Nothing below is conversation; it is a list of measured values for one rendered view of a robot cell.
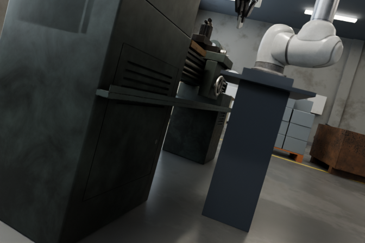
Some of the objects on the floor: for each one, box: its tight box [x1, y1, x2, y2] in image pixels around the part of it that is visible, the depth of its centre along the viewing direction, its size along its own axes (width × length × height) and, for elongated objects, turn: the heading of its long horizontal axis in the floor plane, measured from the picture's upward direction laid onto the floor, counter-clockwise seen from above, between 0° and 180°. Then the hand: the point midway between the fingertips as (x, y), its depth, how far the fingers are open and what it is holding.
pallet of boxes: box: [274, 98, 316, 163], centre depth 463 cm, size 102×68×102 cm
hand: (240, 21), depth 133 cm, fingers closed
